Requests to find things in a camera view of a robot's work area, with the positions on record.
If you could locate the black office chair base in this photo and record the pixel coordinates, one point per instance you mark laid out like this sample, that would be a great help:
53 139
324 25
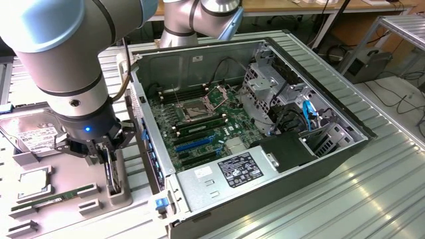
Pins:
276 18

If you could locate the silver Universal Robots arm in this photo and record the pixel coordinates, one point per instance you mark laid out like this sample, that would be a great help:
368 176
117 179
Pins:
60 62

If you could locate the green loose RAM stick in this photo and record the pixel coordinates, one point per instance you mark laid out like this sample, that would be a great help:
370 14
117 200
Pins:
53 198

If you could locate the silver chipset heat sink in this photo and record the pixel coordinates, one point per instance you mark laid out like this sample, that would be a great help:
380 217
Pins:
237 145

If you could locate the black expansion slot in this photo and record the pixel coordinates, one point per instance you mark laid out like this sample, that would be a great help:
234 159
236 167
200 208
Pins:
198 159

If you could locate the wooden desk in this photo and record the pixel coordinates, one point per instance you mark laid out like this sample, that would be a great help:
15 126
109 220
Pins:
281 6

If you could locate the silver CPU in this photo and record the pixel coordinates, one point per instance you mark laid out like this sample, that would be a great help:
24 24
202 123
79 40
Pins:
33 183

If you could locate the grey parts rack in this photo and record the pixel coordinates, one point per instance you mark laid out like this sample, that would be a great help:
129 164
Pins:
72 174

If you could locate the metal disk bay cage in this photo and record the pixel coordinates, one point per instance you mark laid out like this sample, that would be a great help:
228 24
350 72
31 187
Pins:
258 99

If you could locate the thin metal locking lever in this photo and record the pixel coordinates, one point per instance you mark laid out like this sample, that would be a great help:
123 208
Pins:
176 95

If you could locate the green installed RAM stick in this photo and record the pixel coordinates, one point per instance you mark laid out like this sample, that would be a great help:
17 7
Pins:
198 129

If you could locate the open black PC case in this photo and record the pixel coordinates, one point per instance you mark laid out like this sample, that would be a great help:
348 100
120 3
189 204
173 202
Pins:
332 82

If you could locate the silver power supply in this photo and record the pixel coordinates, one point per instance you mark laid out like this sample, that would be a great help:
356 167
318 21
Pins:
205 189

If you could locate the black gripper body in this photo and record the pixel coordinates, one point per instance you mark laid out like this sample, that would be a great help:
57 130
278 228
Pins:
85 129

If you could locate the green motherboard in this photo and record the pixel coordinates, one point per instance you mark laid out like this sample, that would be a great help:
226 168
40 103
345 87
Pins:
165 117

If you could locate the metal frame table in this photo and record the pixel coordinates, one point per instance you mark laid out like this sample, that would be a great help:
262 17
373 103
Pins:
405 27

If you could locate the silver hard disk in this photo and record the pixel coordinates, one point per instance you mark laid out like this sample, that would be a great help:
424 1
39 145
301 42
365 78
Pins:
29 134

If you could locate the blue hard disk carrier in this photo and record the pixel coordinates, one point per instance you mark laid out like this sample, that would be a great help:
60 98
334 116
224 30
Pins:
5 109

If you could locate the metal socket cover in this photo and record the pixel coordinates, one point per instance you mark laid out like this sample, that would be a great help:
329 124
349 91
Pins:
225 99

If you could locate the blue case latch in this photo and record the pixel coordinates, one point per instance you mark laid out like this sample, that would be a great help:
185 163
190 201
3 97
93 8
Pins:
160 203

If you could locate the black fan shroud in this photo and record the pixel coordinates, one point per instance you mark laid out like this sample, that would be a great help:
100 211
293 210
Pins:
285 152

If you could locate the black graphics card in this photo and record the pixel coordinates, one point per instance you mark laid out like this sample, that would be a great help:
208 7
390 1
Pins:
112 174

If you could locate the CPU socket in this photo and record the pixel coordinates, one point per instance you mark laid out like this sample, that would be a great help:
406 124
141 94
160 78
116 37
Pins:
192 109

